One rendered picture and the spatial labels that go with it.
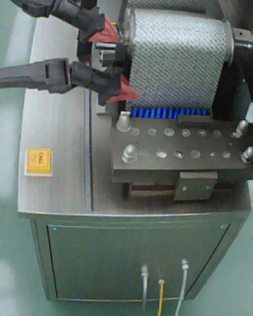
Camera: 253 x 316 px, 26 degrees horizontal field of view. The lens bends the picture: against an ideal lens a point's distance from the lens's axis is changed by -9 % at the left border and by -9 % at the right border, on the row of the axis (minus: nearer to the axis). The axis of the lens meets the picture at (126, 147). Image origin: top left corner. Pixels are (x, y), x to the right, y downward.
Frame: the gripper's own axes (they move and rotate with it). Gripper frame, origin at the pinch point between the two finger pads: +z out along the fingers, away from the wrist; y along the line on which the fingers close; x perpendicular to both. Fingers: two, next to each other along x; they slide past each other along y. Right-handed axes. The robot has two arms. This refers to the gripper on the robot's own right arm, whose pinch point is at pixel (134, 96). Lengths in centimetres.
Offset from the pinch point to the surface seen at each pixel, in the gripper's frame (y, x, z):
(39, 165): 12.3, -24.9, -14.1
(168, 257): 26, -34, 36
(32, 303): 25, -110, 23
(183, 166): 19.0, 2.3, 11.8
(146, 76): 0.3, 8.0, -2.1
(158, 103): 0.3, 1.3, 6.9
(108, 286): 26, -67, 35
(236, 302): 28, -64, 104
